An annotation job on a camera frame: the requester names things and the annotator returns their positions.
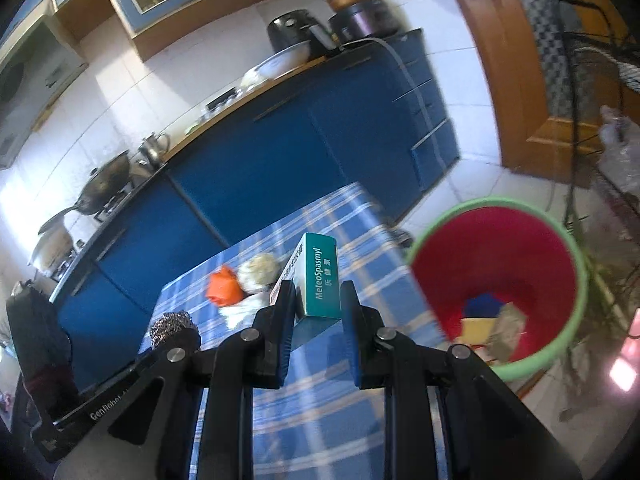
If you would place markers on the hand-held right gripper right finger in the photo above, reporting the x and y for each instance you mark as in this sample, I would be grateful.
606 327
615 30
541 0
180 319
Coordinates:
350 340

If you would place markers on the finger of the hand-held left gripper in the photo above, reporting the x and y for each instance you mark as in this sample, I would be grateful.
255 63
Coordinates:
187 340

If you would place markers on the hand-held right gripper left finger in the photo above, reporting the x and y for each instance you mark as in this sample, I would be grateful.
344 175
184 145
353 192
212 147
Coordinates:
287 335

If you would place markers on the steel wool scrubber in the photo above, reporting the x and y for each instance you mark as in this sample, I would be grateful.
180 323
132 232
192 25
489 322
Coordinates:
172 324

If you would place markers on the teal and white medicine box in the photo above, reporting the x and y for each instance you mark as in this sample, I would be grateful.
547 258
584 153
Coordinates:
320 280

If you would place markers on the blue cloth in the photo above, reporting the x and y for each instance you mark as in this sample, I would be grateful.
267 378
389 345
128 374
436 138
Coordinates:
482 306

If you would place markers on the red bin with green rim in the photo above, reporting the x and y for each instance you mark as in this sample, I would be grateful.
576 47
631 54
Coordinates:
500 245

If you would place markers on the white cloth wad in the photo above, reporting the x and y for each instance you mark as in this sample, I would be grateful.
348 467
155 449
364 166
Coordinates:
240 310

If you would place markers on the orange plastic bag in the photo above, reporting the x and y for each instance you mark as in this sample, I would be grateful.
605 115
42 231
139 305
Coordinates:
224 286

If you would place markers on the crumpled white paper ball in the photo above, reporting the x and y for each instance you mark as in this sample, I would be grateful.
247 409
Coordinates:
257 271

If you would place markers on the blue checked tablecloth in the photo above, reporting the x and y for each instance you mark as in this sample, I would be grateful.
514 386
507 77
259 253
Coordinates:
320 410

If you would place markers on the white cooking pot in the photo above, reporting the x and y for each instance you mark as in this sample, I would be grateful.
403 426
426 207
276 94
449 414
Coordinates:
50 250

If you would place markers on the gas stove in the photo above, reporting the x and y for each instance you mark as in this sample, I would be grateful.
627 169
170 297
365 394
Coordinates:
117 205

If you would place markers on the black wok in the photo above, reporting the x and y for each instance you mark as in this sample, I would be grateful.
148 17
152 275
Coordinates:
102 185

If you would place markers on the blue kitchen cabinets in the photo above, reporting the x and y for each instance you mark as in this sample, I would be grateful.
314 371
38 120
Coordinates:
275 160

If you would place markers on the metal kettle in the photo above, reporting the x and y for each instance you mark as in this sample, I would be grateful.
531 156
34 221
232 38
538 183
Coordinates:
152 150

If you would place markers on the green onions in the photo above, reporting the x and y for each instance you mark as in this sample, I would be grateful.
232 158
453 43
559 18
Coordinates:
600 300

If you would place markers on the range hood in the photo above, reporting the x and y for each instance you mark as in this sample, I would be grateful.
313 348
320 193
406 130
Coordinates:
30 90

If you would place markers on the white plastic bag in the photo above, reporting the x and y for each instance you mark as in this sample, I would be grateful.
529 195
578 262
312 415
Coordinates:
251 77

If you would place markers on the white bowl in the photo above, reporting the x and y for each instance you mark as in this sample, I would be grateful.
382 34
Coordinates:
280 60

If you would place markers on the pink packet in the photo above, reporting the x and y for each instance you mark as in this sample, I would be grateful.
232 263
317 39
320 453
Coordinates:
625 360

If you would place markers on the black air fryer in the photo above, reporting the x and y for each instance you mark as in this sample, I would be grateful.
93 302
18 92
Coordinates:
292 30

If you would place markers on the wooden door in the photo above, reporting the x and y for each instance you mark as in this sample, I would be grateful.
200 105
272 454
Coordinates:
520 85

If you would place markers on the dark rice cooker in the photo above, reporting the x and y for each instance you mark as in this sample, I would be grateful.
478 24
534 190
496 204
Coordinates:
367 20

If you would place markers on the clear plastic bag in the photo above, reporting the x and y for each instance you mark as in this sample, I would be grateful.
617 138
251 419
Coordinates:
620 150

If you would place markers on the blue wall cabinet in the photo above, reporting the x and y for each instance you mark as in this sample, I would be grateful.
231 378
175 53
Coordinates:
165 0

